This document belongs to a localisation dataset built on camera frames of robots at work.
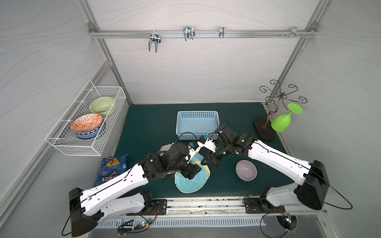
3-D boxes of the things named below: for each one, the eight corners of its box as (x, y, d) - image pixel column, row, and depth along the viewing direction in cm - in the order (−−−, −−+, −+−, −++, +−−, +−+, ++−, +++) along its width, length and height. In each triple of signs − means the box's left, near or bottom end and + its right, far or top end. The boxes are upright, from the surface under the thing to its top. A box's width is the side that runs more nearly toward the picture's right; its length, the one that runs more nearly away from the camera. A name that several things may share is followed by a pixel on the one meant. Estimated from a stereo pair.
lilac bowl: (236, 182, 82) (238, 179, 78) (233, 163, 89) (234, 159, 86) (256, 182, 82) (259, 179, 79) (251, 163, 89) (254, 159, 86)
